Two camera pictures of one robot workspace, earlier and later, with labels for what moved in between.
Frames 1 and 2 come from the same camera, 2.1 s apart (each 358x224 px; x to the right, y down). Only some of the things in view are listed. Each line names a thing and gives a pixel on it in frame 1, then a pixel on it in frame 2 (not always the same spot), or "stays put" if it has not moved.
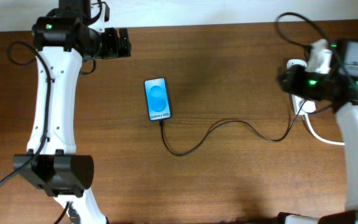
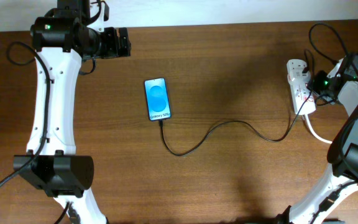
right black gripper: x=291 y=80 to x=320 y=83
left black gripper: x=125 y=50 stays put
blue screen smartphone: x=158 y=102 stays put
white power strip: x=301 y=105 stays put
